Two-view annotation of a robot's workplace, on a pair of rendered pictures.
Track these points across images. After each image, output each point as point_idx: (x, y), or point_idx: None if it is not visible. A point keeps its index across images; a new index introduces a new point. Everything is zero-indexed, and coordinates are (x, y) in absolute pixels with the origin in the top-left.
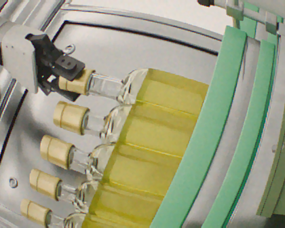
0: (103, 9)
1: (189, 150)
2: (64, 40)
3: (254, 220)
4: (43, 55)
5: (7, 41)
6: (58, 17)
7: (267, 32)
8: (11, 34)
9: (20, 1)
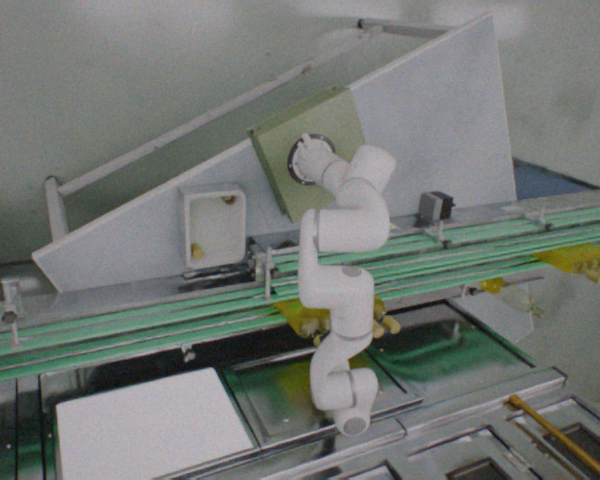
0: (244, 422)
1: (339, 259)
2: (282, 425)
3: None
4: None
5: (347, 363)
6: (270, 440)
7: (236, 297)
8: (343, 362)
9: None
